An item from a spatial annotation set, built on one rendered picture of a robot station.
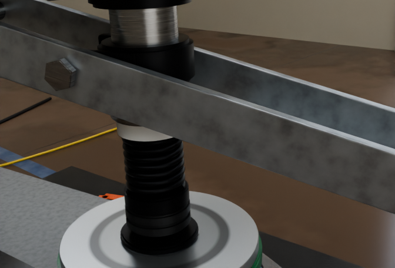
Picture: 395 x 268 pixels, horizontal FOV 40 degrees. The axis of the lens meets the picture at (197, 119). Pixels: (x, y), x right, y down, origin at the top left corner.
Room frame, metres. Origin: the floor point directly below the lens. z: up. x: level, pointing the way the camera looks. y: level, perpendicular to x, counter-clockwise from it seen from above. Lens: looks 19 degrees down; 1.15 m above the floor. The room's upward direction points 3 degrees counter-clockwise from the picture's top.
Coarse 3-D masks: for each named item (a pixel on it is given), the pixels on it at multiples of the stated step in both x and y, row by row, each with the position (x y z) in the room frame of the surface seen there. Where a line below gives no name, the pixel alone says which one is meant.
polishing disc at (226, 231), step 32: (192, 192) 0.61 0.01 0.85; (96, 224) 0.54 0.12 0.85; (224, 224) 0.53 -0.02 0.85; (64, 256) 0.48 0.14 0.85; (96, 256) 0.47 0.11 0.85; (128, 256) 0.47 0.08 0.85; (160, 256) 0.47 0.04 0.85; (192, 256) 0.47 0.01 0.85; (224, 256) 0.46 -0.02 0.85; (256, 256) 0.48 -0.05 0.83
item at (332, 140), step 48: (0, 0) 0.62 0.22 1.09; (0, 48) 0.49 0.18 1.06; (48, 48) 0.48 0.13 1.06; (96, 48) 0.58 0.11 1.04; (96, 96) 0.46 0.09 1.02; (144, 96) 0.45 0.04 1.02; (192, 96) 0.43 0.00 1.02; (240, 96) 0.53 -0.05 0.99; (288, 96) 0.52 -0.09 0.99; (336, 96) 0.50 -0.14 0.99; (240, 144) 0.42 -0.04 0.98; (288, 144) 0.41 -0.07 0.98; (336, 144) 0.40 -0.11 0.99; (384, 144) 0.49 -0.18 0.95; (336, 192) 0.40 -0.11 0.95; (384, 192) 0.39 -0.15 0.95
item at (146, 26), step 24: (120, 24) 0.49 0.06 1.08; (144, 24) 0.48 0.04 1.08; (168, 24) 0.49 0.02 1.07; (120, 48) 0.48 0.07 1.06; (144, 48) 0.47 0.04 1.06; (168, 48) 0.48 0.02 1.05; (192, 48) 0.50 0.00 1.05; (168, 72) 0.47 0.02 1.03; (192, 72) 0.50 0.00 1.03; (120, 120) 0.48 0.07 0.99
